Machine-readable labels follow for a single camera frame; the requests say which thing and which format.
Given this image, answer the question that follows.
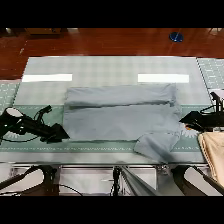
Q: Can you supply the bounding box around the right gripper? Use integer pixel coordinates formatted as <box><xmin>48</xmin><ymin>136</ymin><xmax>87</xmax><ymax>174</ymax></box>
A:
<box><xmin>178</xmin><ymin>111</ymin><xmax>210</xmax><ymax>132</ymax></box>

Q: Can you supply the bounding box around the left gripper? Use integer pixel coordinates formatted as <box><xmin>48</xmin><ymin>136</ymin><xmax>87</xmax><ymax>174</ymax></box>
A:
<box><xmin>42</xmin><ymin>123</ymin><xmax>71</xmax><ymax>145</ymax></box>

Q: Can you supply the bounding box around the light blue shirt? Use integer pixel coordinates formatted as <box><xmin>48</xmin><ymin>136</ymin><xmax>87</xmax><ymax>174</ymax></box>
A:
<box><xmin>62</xmin><ymin>82</ymin><xmax>184</xmax><ymax>164</ymax></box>

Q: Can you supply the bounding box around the beige garment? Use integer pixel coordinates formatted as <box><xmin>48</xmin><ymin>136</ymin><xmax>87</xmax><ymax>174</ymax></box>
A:
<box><xmin>197</xmin><ymin>131</ymin><xmax>224</xmax><ymax>188</ymax></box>

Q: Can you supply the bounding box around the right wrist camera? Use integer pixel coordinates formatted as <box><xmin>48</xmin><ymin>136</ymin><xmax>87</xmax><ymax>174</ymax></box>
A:
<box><xmin>209</xmin><ymin>91</ymin><xmax>224</xmax><ymax>113</ymax></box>

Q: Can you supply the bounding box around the black cable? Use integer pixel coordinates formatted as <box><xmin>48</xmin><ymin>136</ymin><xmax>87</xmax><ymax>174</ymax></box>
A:
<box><xmin>57</xmin><ymin>183</ymin><xmax>83</xmax><ymax>197</ymax></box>
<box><xmin>0</xmin><ymin>134</ymin><xmax>45</xmax><ymax>144</ymax></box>

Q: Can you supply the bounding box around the silver frame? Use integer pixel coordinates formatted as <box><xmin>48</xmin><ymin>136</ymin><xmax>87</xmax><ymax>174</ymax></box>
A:
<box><xmin>0</xmin><ymin>161</ymin><xmax>224</xmax><ymax>197</ymax></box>

